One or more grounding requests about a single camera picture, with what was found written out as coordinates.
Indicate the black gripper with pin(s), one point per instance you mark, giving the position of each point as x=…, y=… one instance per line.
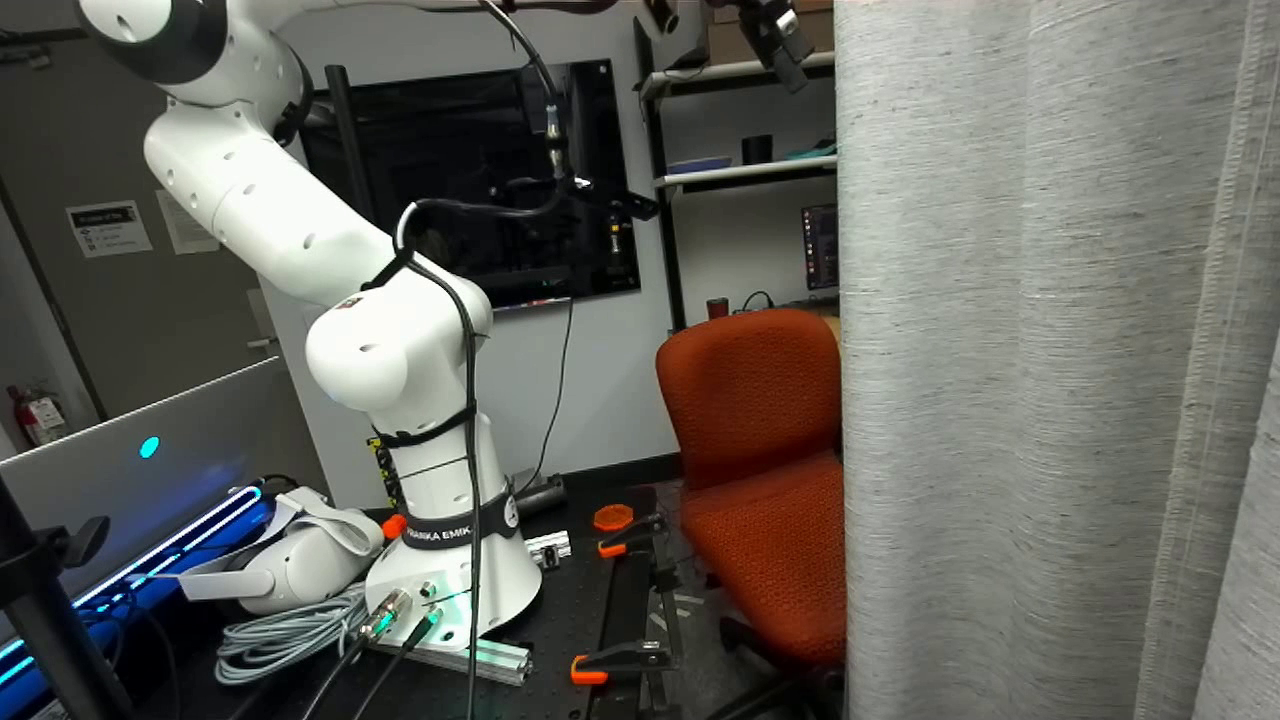
x=766, y=16

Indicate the grey fabric curtain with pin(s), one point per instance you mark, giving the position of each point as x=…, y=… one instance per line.
x=1042, y=373

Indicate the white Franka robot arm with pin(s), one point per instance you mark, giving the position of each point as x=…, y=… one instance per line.
x=252, y=201

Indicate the large cardboard box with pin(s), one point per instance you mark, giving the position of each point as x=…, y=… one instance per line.
x=722, y=42

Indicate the small black cylinder speaker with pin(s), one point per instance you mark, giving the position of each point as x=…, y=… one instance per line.
x=759, y=148

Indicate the black metal shelf unit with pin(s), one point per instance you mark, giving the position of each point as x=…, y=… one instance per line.
x=747, y=168

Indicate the desk monitor showing code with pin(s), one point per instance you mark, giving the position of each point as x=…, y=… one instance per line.
x=822, y=244

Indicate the small red desk item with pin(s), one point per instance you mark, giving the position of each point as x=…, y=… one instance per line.
x=717, y=308

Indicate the orange office chair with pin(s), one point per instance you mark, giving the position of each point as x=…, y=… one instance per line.
x=753, y=402

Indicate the orange black bar clamp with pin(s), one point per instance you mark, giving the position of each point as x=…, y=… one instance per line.
x=615, y=520
x=606, y=660

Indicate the small orange knob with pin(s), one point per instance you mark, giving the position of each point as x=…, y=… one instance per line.
x=394, y=524

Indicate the white paper sheet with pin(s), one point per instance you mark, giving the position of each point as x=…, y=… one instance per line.
x=186, y=238

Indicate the white VR headset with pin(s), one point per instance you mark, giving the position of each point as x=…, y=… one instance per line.
x=307, y=554

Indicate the white door sign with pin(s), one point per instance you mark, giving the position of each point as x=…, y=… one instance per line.
x=110, y=225

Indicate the grey door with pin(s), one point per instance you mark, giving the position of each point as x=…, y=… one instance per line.
x=93, y=307

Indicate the grey laptop with blue light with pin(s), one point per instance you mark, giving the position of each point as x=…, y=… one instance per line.
x=145, y=480

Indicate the blue equipment case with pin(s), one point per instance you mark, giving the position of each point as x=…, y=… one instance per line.
x=165, y=556

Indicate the black tripod stand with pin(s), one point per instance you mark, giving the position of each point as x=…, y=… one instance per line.
x=43, y=614

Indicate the black camera on pole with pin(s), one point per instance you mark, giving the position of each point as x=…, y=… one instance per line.
x=552, y=133

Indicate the black wall screen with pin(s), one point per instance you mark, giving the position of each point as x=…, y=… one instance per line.
x=453, y=146

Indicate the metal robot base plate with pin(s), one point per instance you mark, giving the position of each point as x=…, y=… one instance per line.
x=461, y=649

